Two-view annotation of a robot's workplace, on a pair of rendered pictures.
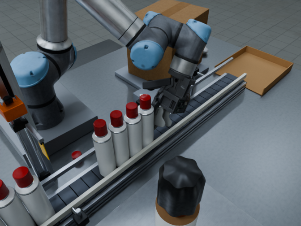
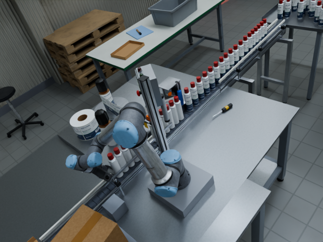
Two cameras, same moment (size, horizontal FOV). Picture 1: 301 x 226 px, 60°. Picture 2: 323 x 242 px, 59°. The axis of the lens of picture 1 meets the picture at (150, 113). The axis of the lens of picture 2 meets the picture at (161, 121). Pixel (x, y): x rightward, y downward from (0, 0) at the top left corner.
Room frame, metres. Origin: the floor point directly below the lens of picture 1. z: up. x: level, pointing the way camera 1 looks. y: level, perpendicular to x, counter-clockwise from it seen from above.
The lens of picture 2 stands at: (1.76, 0.53, 2.29)
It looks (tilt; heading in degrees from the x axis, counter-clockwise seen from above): 41 degrees down; 187
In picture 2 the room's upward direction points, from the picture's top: 16 degrees counter-clockwise
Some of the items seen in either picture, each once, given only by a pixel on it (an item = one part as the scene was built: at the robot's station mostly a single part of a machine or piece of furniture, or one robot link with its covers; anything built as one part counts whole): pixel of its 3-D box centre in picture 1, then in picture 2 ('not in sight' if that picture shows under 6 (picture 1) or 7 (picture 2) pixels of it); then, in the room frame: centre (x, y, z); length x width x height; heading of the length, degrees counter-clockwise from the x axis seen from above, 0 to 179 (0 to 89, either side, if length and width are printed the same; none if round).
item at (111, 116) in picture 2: not in sight; (111, 108); (-0.14, -0.10, 0.89); 0.31 x 0.31 x 0.01
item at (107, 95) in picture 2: not in sight; (105, 94); (-0.14, -0.10, 1.04); 0.09 x 0.09 x 0.29
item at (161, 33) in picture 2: not in sight; (165, 52); (-1.84, 0.37, 0.40); 1.90 x 0.75 x 0.80; 134
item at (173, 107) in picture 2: not in sight; (173, 112); (0.18, 0.42, 0.98); 0.05 x 0.05 x 0.20
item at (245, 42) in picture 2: not in sight; (245, 46); (-0.51, 1.13, 0.98); 0.05 x 0.05 x 0.20
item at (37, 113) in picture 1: (40, 105); (176, 174); (0.71, 0.39, 0.95); 0.15 x 0.15 x 0.10
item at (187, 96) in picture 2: not in sight; (188, 99); (0.07, 0.54, 0.98); 0.05 x 0.05 x 0.20
